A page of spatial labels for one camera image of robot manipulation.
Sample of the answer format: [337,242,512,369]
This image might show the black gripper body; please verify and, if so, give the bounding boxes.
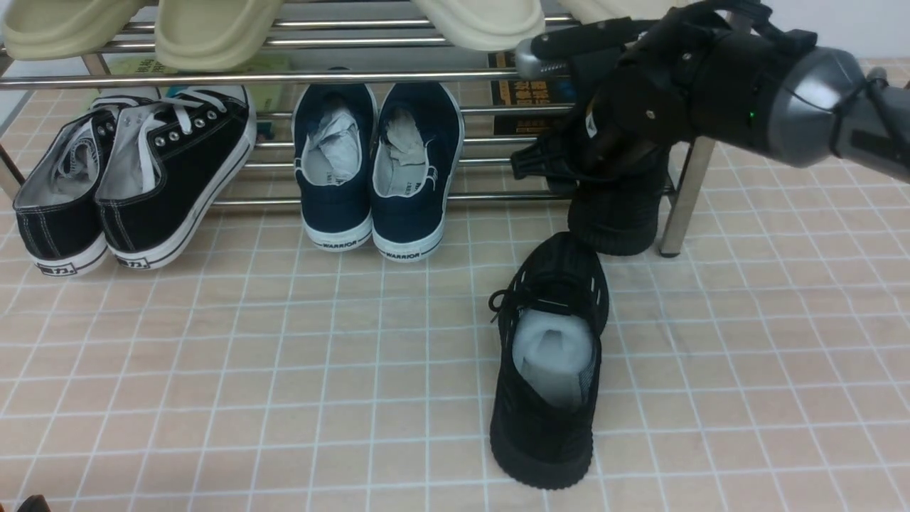
[513,4,719,178]

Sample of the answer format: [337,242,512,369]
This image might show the black knit sneaker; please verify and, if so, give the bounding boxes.
[488,231,610,490]
[510,100,670,256]

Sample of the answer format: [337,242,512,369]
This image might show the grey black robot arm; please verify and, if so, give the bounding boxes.
[510,1,908,183]

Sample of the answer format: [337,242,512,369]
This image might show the silver metal shoe rack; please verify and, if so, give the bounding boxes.
[2,17,717,258]

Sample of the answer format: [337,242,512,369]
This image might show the cream slipper far right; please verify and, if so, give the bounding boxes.
[558,0,692,25]

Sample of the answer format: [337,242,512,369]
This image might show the cream slipper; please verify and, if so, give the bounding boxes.
[558,0,692,25]
[412,0,545,52]

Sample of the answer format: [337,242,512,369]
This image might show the black box yellow print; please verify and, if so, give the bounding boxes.
[491,78,577,136]

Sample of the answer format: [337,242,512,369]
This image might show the navy slip-on shoe right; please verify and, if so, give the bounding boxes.
[370,82,465,262]

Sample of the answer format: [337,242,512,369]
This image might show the navy slip-on shoe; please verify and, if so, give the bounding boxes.
[291,83,378,252]
[370,82,465,262]

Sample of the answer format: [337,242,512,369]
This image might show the navy slip-on shoe left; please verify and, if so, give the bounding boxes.
[291,83,378,252]

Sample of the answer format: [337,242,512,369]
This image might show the beige slipper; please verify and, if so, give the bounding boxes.
[155,1,285,72]
[2,1,146,60]

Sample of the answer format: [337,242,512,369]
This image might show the black canvas sneaker white laces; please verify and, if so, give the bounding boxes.
[94,85,257,270]

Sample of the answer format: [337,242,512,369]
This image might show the black canvas sneaker far left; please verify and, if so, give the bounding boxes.
[13,87,162,277]

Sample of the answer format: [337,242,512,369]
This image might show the beige slipper far left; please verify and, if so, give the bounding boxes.
[2,1,146,60]

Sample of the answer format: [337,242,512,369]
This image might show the dark object bottom corner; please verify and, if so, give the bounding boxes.
[16,494,51,512]

